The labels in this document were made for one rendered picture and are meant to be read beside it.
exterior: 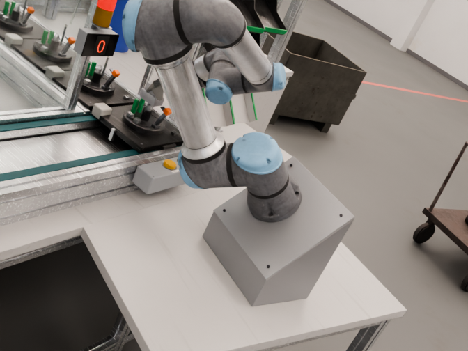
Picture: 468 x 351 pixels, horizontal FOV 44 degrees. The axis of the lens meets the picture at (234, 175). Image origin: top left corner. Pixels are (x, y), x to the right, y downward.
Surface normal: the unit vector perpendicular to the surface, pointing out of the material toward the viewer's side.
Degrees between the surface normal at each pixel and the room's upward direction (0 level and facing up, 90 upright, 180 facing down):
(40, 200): 90
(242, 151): 39
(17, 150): 0
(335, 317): 0
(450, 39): 90
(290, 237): 44
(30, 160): 0
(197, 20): 85
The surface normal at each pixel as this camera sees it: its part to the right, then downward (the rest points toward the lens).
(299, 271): 0.49, 0.58
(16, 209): 0.73, 0.55
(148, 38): -0.21, 0.68
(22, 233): 0.37, -0.82
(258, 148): -0.15, -0.61
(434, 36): -0.77, -0.02
